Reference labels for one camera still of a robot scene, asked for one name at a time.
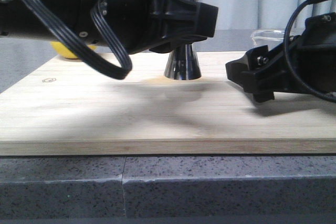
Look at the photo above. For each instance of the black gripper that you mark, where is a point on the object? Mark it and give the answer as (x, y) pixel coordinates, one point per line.
(309, 67)
(157, 25)

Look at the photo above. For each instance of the glass beaker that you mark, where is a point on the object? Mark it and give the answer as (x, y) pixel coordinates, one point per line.
(269, 37)

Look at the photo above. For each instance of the steel double jigger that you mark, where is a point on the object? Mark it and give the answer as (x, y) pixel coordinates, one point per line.
(183, 63)

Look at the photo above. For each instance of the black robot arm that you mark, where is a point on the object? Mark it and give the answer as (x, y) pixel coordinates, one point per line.
(38, 19)

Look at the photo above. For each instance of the yellow lemon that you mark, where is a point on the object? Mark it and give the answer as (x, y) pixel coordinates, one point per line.
(63, 51)

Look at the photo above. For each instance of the wooden cutting board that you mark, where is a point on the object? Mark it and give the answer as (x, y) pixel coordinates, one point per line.
(66, 108)

